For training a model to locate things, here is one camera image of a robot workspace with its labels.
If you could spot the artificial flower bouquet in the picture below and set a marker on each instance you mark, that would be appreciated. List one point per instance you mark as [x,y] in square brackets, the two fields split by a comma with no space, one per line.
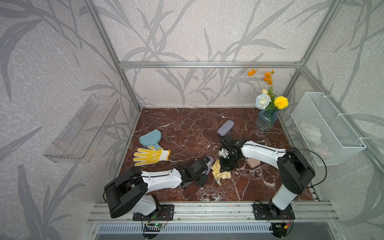
[268,100]

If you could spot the aluminium front rail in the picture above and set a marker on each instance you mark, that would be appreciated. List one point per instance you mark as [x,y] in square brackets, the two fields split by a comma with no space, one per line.
[222,212]

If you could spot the yellow microfiber cloth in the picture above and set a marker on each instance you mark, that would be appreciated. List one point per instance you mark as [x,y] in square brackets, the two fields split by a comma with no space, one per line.
[218,175]

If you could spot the pink eyeglass case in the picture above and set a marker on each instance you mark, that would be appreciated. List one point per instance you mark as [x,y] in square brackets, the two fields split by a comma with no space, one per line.
[253,163]

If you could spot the white wire mesh basket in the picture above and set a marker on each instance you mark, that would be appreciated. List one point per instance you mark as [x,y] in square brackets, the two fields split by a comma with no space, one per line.
[339,140]

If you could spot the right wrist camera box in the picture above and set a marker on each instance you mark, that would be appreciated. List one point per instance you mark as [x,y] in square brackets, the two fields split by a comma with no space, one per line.
[223,153]

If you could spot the white items in basket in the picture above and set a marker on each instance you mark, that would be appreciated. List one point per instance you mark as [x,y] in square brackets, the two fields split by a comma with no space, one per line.
[311,132]

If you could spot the glass flower vase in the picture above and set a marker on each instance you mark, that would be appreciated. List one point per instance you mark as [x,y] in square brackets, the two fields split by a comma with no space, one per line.
[266,120]

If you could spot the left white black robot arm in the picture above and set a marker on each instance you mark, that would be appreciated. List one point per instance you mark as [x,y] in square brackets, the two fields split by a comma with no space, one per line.
[130,192]

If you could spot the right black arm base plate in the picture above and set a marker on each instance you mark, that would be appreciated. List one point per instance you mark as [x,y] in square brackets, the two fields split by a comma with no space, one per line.
[269,212]

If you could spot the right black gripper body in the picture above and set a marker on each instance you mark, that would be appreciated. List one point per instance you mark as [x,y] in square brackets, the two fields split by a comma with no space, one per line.
[228,163]

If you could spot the clear acrylic wall shelf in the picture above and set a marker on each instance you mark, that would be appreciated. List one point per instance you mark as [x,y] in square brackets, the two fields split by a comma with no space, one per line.
[79,140]

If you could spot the blue-grey fabric eyeglass case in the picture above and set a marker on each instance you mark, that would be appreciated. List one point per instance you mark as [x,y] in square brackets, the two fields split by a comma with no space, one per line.
[210,162]

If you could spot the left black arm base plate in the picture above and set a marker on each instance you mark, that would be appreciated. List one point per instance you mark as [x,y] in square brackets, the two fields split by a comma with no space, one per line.
[163,213]

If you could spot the yellow white work glove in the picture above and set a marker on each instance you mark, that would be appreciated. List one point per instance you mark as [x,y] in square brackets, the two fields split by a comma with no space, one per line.
[150,156]

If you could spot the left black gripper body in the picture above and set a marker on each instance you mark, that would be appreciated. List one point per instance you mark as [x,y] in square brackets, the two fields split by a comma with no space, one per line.
[200,181]

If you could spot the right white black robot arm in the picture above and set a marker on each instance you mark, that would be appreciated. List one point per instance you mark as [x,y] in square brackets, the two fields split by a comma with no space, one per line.
[295,170]

